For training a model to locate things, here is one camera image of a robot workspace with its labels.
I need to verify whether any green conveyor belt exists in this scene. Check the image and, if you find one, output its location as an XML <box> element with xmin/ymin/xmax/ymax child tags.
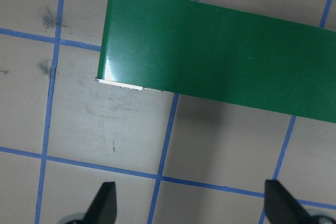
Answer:
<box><xmin>94</xmin><ymin>0</ymin><xmax>336</xmax><ymax>124</ymax></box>

